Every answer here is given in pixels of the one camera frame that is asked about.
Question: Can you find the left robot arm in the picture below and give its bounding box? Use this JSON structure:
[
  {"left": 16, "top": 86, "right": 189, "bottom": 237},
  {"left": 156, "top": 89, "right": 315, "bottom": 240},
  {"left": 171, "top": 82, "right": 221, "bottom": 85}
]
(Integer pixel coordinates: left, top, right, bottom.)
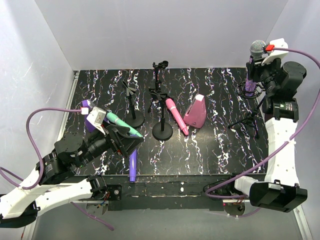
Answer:
[{"left": 0, "top": 124, "right": 144, "bottom": 228}]

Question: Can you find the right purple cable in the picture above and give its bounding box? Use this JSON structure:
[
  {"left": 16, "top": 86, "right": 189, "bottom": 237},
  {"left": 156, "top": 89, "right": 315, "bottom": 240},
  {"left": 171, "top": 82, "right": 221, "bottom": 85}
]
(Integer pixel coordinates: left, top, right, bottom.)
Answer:
[{"left": 204, "top": 47, "right": 320, "bottom": 218}]

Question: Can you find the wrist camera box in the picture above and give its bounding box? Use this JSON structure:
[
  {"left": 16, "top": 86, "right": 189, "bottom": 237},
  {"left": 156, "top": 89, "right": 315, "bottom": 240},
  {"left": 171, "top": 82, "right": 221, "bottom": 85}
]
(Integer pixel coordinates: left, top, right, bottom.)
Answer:
[
  {"left": 85, "top": 106, "right": 106, "bottom": 134},
  {"left": 261, "top": 38, "right": 289, "bottom": 66}
]

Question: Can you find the teal green microphone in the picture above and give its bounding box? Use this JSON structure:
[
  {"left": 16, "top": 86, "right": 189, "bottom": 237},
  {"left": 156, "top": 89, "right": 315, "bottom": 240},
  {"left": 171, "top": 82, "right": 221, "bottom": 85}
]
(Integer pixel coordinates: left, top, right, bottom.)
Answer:
[{"left": 106, "top": 112, "right": 142, "bottom": 137}]

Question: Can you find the shock mount tripod stand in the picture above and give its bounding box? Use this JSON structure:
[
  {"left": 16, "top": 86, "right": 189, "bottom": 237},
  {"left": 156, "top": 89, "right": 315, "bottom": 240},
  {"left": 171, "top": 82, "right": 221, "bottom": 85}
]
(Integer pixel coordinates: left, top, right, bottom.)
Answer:
[{"left": 227, "top": 79, "right": 265, "bottom": 139}]

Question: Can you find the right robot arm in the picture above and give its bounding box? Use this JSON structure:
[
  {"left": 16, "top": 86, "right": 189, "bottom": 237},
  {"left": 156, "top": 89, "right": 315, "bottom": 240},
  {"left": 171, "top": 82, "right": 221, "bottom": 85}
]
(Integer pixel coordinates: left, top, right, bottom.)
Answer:
[{"left": 232, "top": 58, "right": 308, "bottom": 213}]

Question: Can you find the glitter purple microphone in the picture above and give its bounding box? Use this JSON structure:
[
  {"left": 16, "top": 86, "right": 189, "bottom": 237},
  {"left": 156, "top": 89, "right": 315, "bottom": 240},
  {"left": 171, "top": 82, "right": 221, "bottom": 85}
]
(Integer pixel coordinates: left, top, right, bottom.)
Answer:
[{"left": 244, "top": 40, "right": 266, "bottom": 99}]

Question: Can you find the purple metronome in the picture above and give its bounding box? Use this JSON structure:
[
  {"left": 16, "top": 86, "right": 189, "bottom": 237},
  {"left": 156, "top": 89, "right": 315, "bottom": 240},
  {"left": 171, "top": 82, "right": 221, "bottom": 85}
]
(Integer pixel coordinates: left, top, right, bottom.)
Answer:
[{"left": 82, "top": 99, "right": 101, "bottom": 133}]

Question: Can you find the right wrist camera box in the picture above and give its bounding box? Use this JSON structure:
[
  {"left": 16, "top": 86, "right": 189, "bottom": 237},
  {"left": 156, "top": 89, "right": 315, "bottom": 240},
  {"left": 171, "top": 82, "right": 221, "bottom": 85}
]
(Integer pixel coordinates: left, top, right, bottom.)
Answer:
[{"left": 261, "top": 38, "right": 289, "bottom": 66}]

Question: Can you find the black tripod mic stand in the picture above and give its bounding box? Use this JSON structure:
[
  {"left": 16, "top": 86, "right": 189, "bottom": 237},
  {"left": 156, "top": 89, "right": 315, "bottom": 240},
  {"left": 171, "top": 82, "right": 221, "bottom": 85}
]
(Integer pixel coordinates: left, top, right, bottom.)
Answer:
[{"left": 147, "top": 60, "right": 169, "bottom": 113}]

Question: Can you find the purple plastic microphone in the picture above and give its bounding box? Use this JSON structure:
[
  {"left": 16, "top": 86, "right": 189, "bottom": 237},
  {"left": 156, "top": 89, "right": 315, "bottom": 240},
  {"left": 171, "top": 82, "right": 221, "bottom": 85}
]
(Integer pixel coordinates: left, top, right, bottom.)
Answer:
[{"left": 129, "top": 149, "right": 138, "bottom": 183}]

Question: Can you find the pink metronome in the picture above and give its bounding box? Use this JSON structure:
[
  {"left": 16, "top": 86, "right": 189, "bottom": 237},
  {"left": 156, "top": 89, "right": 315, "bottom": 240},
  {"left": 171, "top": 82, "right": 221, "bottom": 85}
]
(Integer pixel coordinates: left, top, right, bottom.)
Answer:
[{"left": 183, "top": 94, "right": 207, "bottom": 129}]

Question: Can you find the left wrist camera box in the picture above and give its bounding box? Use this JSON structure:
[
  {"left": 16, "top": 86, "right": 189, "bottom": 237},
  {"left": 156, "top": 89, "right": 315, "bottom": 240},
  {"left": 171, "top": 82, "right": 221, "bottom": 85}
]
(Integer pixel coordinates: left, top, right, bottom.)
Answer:
[{"left": 85, "top": 106, "right": 106, "bottom": 134}]

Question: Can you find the pink microphone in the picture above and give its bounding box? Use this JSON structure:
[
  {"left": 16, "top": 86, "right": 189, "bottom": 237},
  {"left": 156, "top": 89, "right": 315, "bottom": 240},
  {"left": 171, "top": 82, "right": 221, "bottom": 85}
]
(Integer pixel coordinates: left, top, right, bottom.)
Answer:
[{"left": 165, "top": 98, "right": 189, "bottom": 136}]

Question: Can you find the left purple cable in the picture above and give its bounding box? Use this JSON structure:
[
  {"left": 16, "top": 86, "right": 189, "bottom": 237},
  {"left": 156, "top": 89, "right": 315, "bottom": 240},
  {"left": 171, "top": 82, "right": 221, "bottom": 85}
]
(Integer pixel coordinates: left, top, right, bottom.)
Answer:
[{"left": 0, "top": 107, "right": 115, "bottom": 231}]

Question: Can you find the round base stand front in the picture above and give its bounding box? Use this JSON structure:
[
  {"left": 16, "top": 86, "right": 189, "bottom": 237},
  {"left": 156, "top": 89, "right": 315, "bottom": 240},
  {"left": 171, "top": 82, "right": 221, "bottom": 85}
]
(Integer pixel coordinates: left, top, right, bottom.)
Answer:
[{"left": 149, "top": 88, "right": 173, "bottom": 141}]

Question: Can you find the purple cable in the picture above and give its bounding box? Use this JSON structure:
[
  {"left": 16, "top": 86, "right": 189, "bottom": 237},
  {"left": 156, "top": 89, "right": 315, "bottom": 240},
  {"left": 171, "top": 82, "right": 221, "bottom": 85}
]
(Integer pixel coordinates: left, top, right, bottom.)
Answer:
[
  {"left": 0, "top": 107, "right": 115, "bottom": 231},
  {"left": 204, "top": 47, "right": 320, "bottom": 218}
]

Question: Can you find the round base stand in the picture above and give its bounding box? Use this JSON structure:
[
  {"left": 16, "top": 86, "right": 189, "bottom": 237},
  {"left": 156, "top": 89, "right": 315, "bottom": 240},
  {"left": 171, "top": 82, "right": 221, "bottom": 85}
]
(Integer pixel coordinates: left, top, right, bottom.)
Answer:
[
  {"left": 121, "top": 80, "right": 145, "bottom": 129},
  {"left": 149, "top": 88, "right": 173, "bottom": 141}
]

